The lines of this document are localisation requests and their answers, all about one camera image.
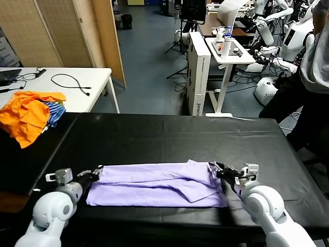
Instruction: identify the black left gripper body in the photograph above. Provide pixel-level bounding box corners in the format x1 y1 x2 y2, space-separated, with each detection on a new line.
73 173 100 192

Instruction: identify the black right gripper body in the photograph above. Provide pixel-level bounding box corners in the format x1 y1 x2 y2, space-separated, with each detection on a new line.
216 167 245 186

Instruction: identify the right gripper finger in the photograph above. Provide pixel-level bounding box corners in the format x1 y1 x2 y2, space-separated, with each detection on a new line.
208 161 232 172
208 166 222 181

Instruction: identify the lavender t-shirt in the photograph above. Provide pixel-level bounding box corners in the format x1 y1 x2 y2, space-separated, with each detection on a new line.
86 159 228 208

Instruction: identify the white domed robot base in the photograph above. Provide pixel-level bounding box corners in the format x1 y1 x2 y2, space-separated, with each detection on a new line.
253 77 279 107

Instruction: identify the black topped side table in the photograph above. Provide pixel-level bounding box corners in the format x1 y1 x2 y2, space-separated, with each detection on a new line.
0 113 79 214

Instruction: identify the blue striped garment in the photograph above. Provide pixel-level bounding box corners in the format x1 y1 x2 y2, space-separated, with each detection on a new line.
42 101 67 129

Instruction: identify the orange garment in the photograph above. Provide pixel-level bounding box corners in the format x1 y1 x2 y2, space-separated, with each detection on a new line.
0 91 67 150

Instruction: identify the tall white cardboard box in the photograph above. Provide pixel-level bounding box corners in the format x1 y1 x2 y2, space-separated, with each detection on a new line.
187 32 211 117

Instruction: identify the white table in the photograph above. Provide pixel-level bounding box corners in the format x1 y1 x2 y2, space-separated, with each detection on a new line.
0 67 121 114

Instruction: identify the white robot with black hand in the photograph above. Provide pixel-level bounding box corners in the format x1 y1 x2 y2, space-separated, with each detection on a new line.
244 45 299 74

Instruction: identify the small white standing desk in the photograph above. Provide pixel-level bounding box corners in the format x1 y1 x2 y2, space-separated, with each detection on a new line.
204 38 256 118

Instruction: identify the white tumbler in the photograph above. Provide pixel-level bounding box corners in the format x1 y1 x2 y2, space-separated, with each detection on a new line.
221 38 232 59

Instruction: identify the grey tray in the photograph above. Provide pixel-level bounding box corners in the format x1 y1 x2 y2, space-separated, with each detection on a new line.
211 41 244 58

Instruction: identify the black laptop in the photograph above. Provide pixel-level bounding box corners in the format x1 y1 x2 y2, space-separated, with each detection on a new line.
0 69 23 87

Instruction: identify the person in grey shirt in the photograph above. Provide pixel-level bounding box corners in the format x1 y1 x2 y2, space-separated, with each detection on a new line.
258 0 329 160

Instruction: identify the brown wooden table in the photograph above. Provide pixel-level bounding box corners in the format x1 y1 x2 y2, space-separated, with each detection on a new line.
197 15 255 39

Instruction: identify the wooden folding screen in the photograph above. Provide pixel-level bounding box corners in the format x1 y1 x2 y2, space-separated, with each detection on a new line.
0 0 126 90

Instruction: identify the white humanoid robot dark screen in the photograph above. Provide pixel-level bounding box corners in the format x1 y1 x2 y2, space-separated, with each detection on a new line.
281 2 316 64

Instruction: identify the black waste bin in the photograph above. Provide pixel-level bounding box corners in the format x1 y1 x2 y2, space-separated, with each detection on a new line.
120 14 133 31

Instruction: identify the white curved cover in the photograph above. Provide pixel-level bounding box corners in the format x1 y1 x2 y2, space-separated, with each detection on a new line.
217 0 251 29

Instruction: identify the black monitor on tripod stand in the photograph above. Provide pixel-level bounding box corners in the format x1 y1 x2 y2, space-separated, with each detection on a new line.
164 0 208 80

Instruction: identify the blue cabinet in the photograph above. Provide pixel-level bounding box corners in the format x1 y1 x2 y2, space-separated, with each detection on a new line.
144 0 165 8

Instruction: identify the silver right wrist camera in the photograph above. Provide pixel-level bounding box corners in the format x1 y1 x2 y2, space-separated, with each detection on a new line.
239 163 260 186

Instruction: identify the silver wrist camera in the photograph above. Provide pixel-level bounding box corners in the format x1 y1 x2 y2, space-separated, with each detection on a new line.
239 163 260 186
45 168 74 185

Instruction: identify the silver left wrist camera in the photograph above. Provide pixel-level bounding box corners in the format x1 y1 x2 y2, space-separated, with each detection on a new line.
45 168 74 185

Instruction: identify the black cable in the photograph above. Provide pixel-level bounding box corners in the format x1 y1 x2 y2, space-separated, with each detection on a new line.
50 74 93 97

